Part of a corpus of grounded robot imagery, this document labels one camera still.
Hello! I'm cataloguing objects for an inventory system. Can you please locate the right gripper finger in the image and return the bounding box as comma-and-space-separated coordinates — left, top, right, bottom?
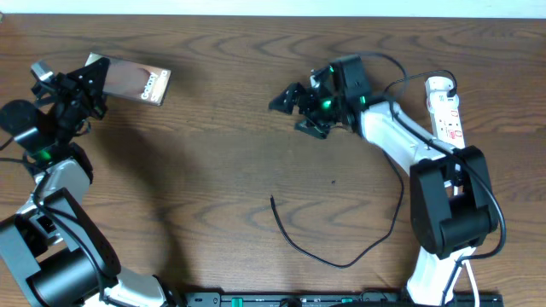
268, 83, 306, 115
294, 119, 329, 139

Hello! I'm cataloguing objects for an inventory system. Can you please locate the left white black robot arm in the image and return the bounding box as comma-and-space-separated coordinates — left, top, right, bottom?
1, 53, 186, 306

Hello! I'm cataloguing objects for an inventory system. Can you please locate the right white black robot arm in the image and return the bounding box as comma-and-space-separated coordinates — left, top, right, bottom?
269, 54, 507, 306

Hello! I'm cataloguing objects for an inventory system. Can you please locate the white power strip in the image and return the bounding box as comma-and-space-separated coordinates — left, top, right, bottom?
425, 76, 466, 148

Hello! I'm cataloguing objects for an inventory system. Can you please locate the black charger cable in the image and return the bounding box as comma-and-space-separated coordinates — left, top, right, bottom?
269, 69, 459, 269

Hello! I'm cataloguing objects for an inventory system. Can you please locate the black mounting rail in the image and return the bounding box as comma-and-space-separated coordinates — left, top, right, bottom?
183, 291, 504, 307

